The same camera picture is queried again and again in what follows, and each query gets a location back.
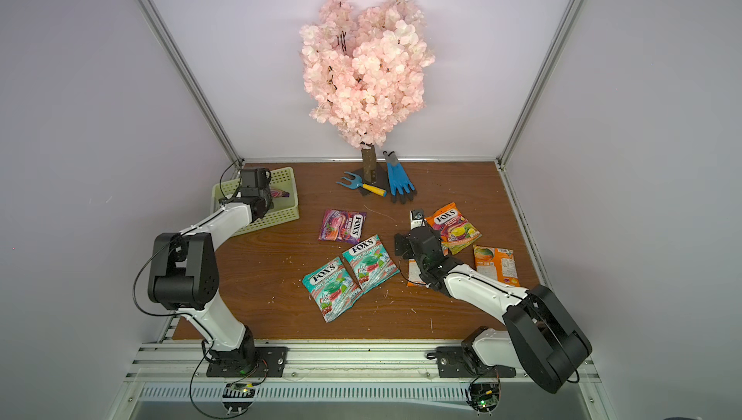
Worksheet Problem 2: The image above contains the orange Fox's fruits candy bag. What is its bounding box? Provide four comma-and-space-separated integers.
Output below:
425, 203, 481, 255

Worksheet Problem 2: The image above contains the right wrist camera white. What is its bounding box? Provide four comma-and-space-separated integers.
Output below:
410, 209, 426, 230

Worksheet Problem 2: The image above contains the green mint blossom candy bag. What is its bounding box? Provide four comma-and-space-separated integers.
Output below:
342, 236, 399, 294

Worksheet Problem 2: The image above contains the teal garden fork yellow handle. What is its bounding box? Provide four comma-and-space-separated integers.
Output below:
337, 172, 386, 197

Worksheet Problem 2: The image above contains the aluminium corner frame post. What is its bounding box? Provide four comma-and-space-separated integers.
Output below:
497, 0, 585, 169
135, 0, 240, 162

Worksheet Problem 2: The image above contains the blue grey gardening glove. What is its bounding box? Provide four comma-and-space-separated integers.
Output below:
383, 151, 417, 205

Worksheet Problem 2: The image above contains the aluminium corner frame post left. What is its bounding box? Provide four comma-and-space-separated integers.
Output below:
135, 0, 240, 162

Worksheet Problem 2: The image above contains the circuit board with cables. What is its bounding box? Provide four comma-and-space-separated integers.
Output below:
467, 383, 500, 414
187, 355, 253, 420

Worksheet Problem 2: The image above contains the aluminium corner frame post right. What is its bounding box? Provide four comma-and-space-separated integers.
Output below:
497, 0, 585, 169

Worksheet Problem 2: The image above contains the right circuit board with cables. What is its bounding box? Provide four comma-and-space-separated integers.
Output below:
467, 383, 500, 414

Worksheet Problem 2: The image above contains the left circuit board with cables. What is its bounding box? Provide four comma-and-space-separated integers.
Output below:
187, 355, 253, 420

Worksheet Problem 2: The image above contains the purple Fox's berries candy bag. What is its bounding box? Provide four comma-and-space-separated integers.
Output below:
318, 209, 367, 244

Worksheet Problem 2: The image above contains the light green plastic basket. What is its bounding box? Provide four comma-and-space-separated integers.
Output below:
211, 167, 300, 236

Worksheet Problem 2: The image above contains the purple berries candy bag face-down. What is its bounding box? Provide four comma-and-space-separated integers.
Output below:
271, 188, 290, 199

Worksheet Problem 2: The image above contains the orange fruits candy bag face-down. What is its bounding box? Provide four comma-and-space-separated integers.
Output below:
473, 245, 521, 287

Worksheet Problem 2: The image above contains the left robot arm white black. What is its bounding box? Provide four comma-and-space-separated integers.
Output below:
147, 167, 274, 370

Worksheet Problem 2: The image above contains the artificial pink blossom tree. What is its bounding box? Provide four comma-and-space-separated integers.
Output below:
300, 0, 435, 153

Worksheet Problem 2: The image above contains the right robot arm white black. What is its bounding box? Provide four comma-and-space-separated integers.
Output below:
394, 224, 592, 394

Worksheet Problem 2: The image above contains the aluminium front rail base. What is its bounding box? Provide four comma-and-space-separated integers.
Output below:
124, 338, 604, 404

